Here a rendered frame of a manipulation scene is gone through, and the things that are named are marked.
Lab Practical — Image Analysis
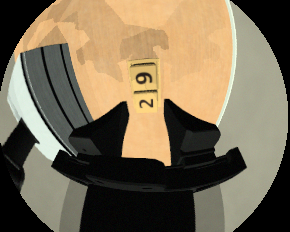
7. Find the yellow number cube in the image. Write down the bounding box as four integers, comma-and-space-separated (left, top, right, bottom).
129, 62, 158, 91
133, 89, 158, 113

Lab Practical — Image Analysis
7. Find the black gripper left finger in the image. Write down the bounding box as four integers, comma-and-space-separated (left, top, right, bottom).
68, 101, 130, 165

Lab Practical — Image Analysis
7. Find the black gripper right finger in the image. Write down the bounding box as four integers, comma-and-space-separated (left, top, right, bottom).
163, 99, 221, 169

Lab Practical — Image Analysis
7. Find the tan shallow tray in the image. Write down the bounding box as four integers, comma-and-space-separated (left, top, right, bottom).
127, 58, 161, 107

